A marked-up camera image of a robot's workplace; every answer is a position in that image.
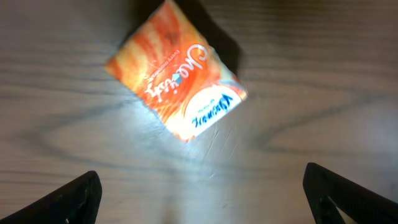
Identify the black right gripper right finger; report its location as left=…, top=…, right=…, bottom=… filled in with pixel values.
left=303, top=162, right=397, bottom=224

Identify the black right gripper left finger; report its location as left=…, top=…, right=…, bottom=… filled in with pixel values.
left=1, top=170, right=102, bottom=224

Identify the orange snack packet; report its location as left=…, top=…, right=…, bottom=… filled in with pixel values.
left=105, top=1, right=248, bottom=142

